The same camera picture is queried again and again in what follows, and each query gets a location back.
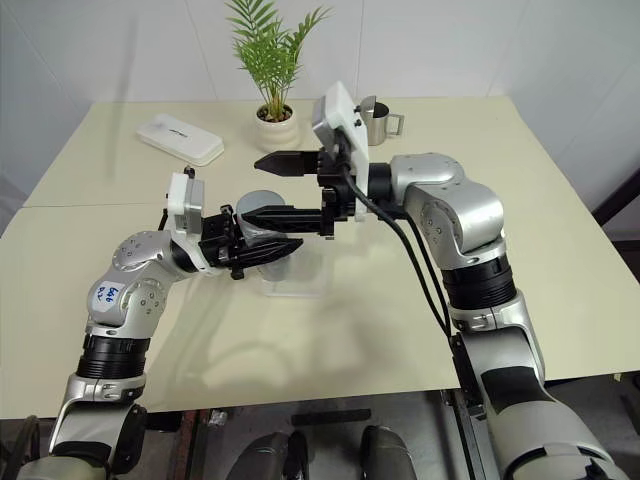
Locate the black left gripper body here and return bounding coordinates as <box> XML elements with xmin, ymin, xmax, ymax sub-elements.
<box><xmin>198</xmin><ymin>202</ymin><xmax>251</xmax><ymax>281</ymax></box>

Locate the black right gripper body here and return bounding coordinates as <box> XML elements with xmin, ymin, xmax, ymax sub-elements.
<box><xmin>315</xmin><ymin>143</ymin><xmax>359</xmax><ymax>241</ymax></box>

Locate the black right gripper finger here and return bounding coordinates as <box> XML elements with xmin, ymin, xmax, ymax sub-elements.
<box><xmin>253</xmin><ymin>149</ymin><xmax>322</xmax><ymax>178</ymax></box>
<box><xmin>244</xmin><ymin>204</ymin><xmax>324</xmax><ymax>236</ymax></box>

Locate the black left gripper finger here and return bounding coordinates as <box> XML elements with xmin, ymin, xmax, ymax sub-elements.
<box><xmin>234</xmin><ymin>238</ymin><xmax>305</xmax><ymax>269</ymax></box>

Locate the clear glass jar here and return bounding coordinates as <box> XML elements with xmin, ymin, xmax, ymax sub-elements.
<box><xmin>234</xmin><ymin>188</ymin><xmax>294</xmax><ymax>289</ymax></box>

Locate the grey jar lid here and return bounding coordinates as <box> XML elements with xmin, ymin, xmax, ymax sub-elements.
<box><xmin>235</xmin><ymin>188</ymin><xmax>287</xmax><ymax>235</ymax></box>

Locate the clear plastic box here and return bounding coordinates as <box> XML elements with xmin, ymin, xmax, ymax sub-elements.
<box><xmin>259</xmin><ymin>233</ymin><xmax>329</xmax><ymax>299</ymax></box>

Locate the green plant in white pot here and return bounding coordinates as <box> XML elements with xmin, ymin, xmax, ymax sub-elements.
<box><xmin>224</xmin><ymin>0</ymin><xmax>334</xmax><ymax>154</ymax></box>

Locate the stainless steel pitcher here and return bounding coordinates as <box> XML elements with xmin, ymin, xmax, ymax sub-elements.
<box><xmin>355</xmin><ymin>95</ymin><xmax>407</xmax><ymax>148</ymax></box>

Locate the white flat case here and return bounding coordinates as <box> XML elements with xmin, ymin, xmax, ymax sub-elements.
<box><xmin>136</xmin><ymin>113</ymin><xmax>225</xmax><ymax>167</ymax></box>

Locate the white sticker with blue writing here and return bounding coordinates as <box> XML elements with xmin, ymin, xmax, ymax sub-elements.
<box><xmin>94</xmin><ymin>282</ymin><xmax>126</xmax><ymax>315</ymax></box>

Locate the black flat bar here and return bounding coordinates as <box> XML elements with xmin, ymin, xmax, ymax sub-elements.
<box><xmin>291</xmin><ymin>408</ymin><xmax>372</xmax><ymax>427</ymax></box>

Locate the dark rounded shape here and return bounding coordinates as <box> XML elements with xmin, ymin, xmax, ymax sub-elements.
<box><xmin>234</xmin><ymin>430</ymin><xmax>309</xmax><ymax>480</ymax></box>
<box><xmin>360</xmin><ymin>424</ymin><xmax>417</xmax><ymax>480</ymax></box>

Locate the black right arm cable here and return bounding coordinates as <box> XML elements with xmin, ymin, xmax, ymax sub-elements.
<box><xmin>339</xmin><ymin>164</ymin><xmax>464</xmax><ymax>346</ymax></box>

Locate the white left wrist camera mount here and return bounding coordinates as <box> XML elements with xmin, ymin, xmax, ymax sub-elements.
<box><xmin>163</xmin><ymin>167</ymin><xmax>207</xmax><ymax>276</ymax></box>

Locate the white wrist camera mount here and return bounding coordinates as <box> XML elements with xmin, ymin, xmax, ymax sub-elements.
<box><xmin>310</xmin><ymin>80</ymin><xmax>372</xmax><ymax>222</ymax></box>
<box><xmin>163</xmin><ymin>167</ymin><xmax>207</xmax><ymax>276</ymax></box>

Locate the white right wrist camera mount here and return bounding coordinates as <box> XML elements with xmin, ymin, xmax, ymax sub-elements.
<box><xmin>310</xmin><ymin>80</ymin><xmax>372</xmax><ymax>222</ymax></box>

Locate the black metal frame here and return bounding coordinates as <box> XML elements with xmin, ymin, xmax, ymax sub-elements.
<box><xmin>592</xmin><ymin>168</ymin><xmax>640</xmax><ymax>242</ymax></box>

